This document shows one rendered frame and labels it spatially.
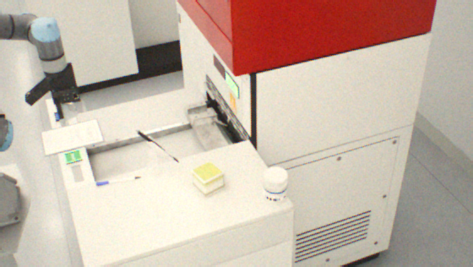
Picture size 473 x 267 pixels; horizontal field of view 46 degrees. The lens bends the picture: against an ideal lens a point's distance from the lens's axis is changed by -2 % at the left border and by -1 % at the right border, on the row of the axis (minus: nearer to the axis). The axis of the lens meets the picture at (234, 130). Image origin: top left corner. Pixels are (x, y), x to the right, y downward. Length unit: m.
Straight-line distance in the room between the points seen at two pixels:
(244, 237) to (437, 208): 1.68
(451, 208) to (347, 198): 0.96
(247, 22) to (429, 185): 1.89
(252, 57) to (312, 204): 0.77
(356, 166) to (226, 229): 0.80
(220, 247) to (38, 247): 1.54
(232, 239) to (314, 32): 0.69
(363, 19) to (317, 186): 0.69
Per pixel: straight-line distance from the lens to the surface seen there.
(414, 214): 3.12
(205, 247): 1.66
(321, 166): 2.17
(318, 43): 1.84
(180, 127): 2.21
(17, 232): 1.97
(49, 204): 3.26
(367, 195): 2.43
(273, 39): 1.75
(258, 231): 1.70
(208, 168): 1.71
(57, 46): 1.70
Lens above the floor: 2.16
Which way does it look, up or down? 37 degrees down
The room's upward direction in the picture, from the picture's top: 2 degrees counter-clockwise
